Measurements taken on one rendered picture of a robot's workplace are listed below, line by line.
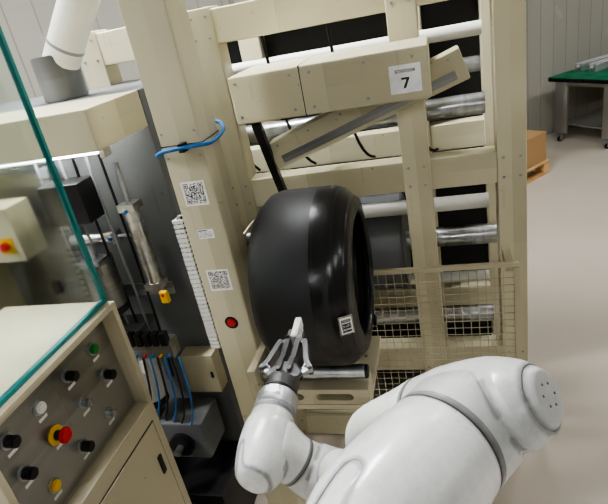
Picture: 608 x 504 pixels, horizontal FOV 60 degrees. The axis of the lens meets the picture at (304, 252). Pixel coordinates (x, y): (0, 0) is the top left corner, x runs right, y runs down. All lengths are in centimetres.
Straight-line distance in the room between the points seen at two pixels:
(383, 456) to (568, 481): 212
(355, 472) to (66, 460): 118
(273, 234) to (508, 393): 99
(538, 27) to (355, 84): 537
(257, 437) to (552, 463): 180
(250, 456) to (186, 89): 94
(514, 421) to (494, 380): 4
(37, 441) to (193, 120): 91
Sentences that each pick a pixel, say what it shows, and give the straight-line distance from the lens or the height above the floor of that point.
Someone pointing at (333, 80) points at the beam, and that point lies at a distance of 165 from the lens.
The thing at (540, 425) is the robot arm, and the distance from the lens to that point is 60.
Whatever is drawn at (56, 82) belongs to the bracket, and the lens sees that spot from 203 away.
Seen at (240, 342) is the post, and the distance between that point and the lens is 180.
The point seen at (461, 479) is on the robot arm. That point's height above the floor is 154.
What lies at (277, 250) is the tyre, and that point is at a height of 136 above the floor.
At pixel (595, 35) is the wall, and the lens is 766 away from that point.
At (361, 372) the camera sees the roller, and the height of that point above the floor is 91.
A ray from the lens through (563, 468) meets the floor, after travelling 265.
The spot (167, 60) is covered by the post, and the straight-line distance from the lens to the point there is 151.
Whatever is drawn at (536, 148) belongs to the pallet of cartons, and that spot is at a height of 30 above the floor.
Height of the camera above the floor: 194
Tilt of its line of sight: 24 degrees down
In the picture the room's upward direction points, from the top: 11 degrees counter-clockwise
